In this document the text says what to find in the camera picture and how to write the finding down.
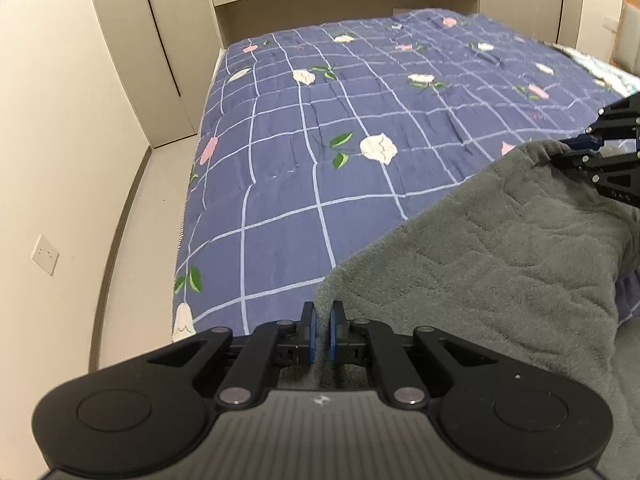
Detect white wall socket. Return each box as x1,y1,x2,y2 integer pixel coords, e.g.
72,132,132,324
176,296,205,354
32,234,60,276

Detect grey fleece pants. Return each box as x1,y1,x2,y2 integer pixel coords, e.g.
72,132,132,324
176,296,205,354
316,141,639,454

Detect light blue patterned pillow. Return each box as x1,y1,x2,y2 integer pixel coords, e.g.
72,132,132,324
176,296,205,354
551,44,640,98

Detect wooden padded headboard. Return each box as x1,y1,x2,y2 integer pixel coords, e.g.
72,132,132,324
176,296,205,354
610,0,640,76

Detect blue floral checked quilt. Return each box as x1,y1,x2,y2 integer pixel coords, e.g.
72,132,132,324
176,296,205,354
172,9,623,340

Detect beige built-in wardrobe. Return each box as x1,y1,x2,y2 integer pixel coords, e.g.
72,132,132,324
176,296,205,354
93,0,584,148

